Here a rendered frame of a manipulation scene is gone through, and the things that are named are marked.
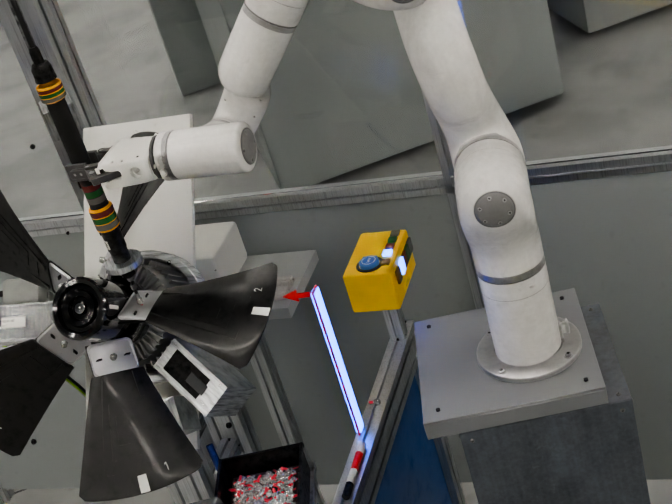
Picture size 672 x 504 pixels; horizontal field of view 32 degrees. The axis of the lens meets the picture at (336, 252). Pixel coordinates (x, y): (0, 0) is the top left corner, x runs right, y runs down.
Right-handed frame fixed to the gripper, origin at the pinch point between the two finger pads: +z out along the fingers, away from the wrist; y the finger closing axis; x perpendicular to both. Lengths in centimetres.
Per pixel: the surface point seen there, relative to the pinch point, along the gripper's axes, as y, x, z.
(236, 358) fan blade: -10.8, -35.2, -21.6
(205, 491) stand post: 8, -85, 9
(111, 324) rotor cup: -5.1, -30.3, 4.2
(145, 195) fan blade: 9.3, -12.0, -3.7
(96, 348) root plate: -6.5, -34.5, 8.5
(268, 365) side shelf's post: 54, -87, 9
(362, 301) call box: 21, -47, -34
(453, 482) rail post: 31, -105, -39
